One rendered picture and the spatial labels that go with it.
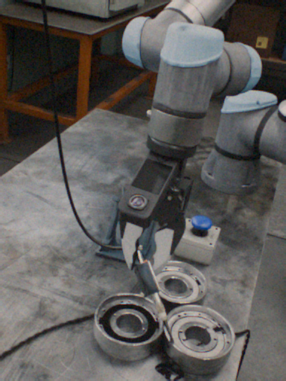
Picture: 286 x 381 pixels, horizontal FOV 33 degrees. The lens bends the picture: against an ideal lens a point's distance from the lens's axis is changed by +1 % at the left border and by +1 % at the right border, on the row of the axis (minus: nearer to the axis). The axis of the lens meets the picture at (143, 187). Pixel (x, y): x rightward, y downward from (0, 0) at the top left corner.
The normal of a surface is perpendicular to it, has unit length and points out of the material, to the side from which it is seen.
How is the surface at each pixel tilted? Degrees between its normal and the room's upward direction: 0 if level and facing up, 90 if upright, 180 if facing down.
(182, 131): 83
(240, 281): 0
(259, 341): 0
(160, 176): 23
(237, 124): 88
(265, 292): 0
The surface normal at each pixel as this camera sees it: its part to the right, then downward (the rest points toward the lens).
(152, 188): 0.01, -0.62
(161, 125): -0.60, 0.20
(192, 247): -0.32, 0.43
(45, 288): 0.13, -0.86
